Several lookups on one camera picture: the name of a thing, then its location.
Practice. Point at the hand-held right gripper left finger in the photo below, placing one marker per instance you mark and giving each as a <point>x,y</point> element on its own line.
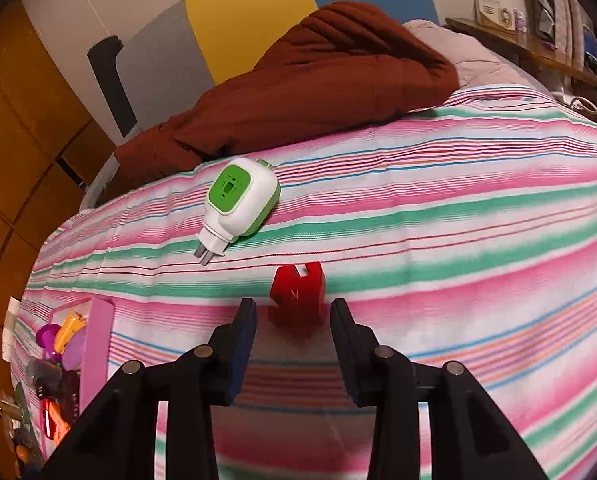
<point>241,350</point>

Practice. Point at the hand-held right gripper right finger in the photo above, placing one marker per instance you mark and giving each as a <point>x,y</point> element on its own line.
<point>346,350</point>

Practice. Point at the red toy block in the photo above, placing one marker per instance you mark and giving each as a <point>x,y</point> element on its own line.
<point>298,290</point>

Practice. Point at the pink and white tray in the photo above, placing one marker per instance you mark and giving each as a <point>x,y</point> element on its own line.
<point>97,350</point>

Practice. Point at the clear jar with black lid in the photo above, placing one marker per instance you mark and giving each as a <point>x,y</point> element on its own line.
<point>68,395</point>

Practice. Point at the green white plug-in device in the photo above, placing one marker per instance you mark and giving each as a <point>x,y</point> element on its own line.
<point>233,195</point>

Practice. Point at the purple toy egg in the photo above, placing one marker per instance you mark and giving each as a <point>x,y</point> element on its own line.
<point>74,355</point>

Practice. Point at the red toy cylinder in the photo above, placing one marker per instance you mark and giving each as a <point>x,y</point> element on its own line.
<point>53,420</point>

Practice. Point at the glass bottle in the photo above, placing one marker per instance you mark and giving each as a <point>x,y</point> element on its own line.
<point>8,406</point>

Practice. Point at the brown quilt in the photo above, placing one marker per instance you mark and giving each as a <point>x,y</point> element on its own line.
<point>303,90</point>

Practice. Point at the wooden wardrobe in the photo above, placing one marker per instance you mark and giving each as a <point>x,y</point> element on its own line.
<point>18,135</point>

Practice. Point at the pale pink pillow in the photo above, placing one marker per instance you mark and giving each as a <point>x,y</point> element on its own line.
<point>478,60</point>

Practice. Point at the grey yellow blue headboard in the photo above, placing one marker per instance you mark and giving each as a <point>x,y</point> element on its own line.
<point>248,20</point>

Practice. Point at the wooden side desk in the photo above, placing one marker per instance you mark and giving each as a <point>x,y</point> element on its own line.
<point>543,57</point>

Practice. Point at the white printed box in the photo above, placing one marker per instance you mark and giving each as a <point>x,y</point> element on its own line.
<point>493,5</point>

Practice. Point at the blue bag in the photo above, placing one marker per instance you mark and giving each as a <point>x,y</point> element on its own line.
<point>592,50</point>

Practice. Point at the silver curtain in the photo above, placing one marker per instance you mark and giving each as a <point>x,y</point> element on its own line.
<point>563,5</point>

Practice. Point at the white bed rail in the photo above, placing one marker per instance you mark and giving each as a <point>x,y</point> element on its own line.
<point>98,180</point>

